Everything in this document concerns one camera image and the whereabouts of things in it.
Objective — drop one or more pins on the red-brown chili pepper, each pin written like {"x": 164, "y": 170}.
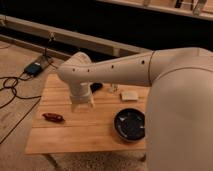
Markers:
{"x": 53, "y": 117}

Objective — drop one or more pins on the wooden table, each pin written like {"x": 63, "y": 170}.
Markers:
{"x": 87, "y": 129}

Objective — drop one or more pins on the small clear glass cup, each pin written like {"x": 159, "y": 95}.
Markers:
{"x": 113, "y": 88}

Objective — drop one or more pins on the black power adapter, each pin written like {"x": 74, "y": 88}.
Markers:
{"x": 33, "y": 69}

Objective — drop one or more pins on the white sponge block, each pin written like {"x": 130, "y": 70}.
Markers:
{"x": 129, "y": 96}

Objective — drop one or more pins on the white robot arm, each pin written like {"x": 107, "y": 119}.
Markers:
{"x": 179, "y": 108}

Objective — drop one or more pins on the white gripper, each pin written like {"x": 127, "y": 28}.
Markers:
{"x": 80, "y": 94}

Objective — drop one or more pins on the black eraser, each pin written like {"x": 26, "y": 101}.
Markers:
{"x": 96, "y": 86}

